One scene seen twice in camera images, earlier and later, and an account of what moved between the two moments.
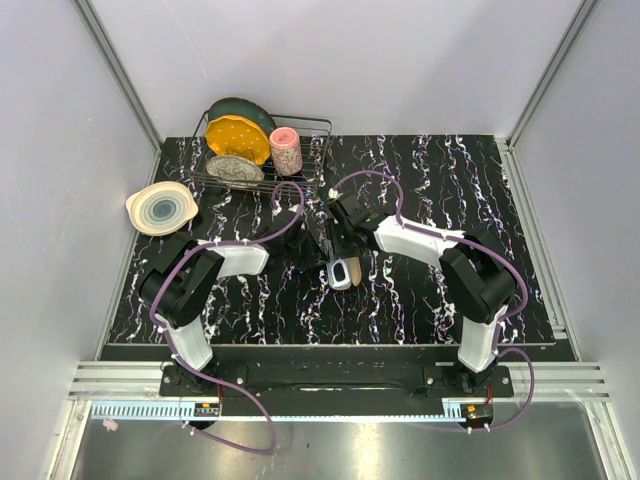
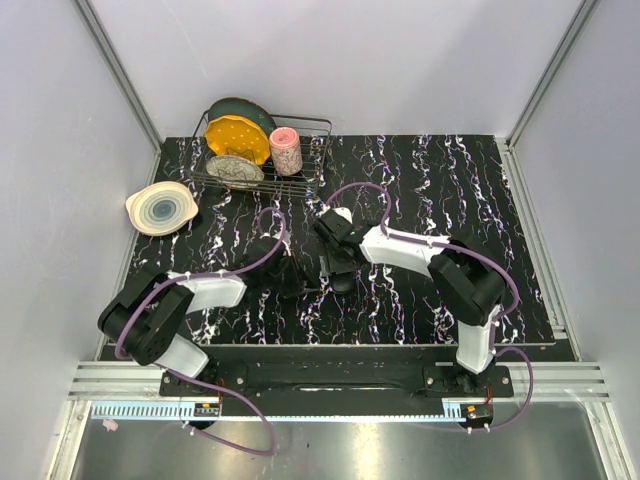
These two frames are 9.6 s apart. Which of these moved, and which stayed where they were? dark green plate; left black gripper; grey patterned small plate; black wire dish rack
Moved: left black gripper
Stayed: dark green plate; grey patterned small plate; black wire dish rack
